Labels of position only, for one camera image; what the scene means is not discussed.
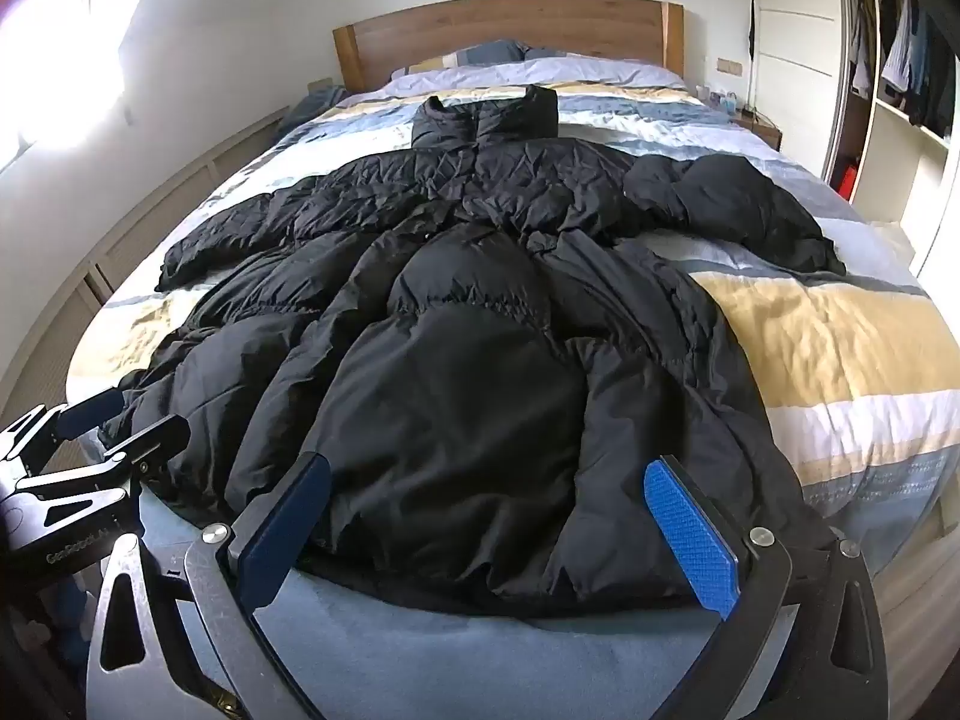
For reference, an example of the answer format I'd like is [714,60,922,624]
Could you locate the bright window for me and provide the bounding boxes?
[0,0,155,170]

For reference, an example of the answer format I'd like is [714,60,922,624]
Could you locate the wooden nightstand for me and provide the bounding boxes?
[731,109,785,152]

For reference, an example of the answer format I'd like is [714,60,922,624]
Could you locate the bed with striped duvet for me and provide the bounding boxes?
[71,58,953,563]

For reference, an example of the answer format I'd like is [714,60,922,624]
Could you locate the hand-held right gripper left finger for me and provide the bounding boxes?
[86,454,332,720]

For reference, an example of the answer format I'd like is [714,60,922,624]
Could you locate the hanging clothes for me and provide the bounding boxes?
[847,0,960,137]

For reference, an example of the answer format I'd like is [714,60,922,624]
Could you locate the striped pillow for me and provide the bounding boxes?
[409,52,466,77]

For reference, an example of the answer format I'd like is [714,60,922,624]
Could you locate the wooden headboard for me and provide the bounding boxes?
[332,0,685,91]

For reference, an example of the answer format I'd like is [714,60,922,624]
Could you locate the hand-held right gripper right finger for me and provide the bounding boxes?
[643,456,890,720]

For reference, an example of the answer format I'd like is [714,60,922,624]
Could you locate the black puffer coat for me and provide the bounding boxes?
[112,86,848,620]

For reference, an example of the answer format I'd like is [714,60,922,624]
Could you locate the white wardrobe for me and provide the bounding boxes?
[748,0,960,293]

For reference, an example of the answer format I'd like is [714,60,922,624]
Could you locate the beige low wall cabinet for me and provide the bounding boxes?
[0,101,316,410]

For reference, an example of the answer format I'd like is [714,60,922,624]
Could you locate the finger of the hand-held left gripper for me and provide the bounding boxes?
[0,386,128,466]
[15,414,192,533]

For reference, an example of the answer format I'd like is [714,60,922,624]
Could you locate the blue pillow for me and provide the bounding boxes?
[454,39,526,67]

